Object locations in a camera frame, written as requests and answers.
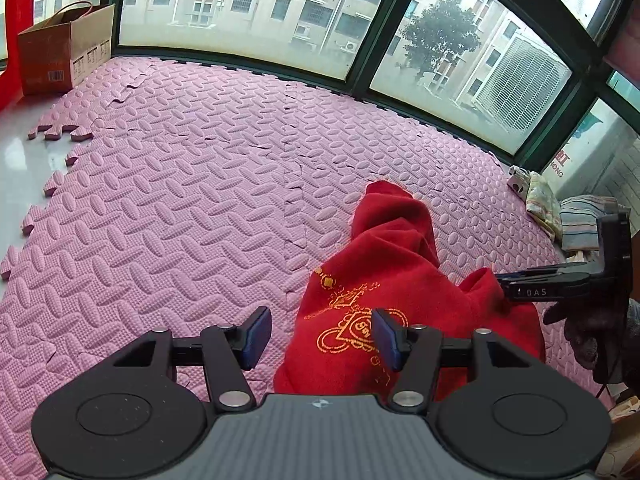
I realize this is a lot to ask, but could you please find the red embroidered garment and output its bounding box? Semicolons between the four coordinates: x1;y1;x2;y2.
273;181;544;398

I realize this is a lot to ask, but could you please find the dark gloved right hand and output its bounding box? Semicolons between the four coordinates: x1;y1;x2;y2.
544;298;639;394

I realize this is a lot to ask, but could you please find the brown cardboard box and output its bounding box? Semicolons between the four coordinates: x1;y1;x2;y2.
17;0;115;96

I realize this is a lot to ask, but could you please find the white patterned small cloth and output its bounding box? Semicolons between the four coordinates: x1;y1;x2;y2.
506;165;530;203

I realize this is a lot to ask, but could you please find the blue striped folded cloth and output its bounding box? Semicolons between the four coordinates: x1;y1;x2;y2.
560;194;630;252

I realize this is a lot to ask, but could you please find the red plastic stool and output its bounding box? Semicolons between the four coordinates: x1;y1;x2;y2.
1;0;34;110

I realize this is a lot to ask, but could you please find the yellow floral folded cloth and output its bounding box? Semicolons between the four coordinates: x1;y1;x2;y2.
525;171;563;240

